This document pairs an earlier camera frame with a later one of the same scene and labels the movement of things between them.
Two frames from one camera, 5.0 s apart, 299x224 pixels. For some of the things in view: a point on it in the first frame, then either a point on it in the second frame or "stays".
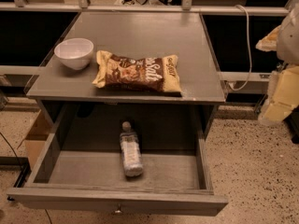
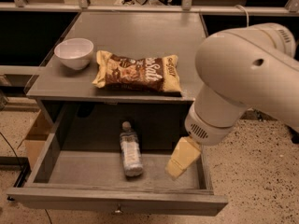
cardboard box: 36,139 stays
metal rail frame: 18,4 stays
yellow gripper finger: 285,94 → 185,155
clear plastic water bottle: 131,150 stays
